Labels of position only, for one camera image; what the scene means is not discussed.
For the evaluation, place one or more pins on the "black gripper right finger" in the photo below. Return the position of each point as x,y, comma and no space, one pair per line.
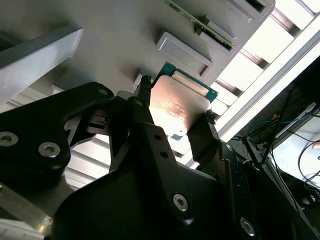
235,180

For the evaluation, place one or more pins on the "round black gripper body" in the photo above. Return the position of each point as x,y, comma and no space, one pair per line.
120,207

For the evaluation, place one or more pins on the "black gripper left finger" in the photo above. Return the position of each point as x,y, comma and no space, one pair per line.
37,120

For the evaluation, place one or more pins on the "silver CPU with green board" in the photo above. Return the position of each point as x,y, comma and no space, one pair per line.
175,100

